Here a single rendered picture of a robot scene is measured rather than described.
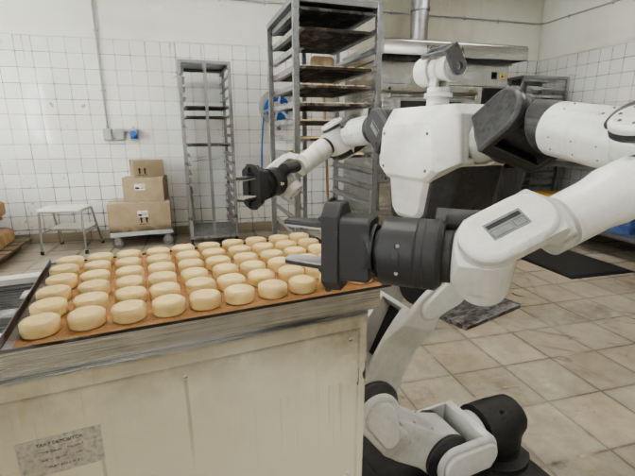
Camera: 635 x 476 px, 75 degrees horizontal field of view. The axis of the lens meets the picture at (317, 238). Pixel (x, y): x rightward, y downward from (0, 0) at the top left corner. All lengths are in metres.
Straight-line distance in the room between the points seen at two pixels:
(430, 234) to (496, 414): 1.03
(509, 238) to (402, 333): 0.59
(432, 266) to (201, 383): 0.44
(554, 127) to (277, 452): 0.75
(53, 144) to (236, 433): 4.62
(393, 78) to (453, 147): 3.53
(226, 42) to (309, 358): 4.53
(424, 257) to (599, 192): 0.21
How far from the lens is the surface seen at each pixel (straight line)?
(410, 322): 1.01
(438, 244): 0.49
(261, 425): 0.83
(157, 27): 5.10
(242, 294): 0.69
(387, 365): 1.07
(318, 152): 1.39
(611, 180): 0.58
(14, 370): 0.74
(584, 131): 0.72
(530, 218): 0.50
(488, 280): 0.51
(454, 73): 0.99
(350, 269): 0.53
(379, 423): 1.07
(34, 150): 5.26
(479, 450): 1.37
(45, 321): 0.69
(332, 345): 0.80
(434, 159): 0.90
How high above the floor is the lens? 1.18
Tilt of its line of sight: 15 degrees down
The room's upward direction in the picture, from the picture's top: straight up
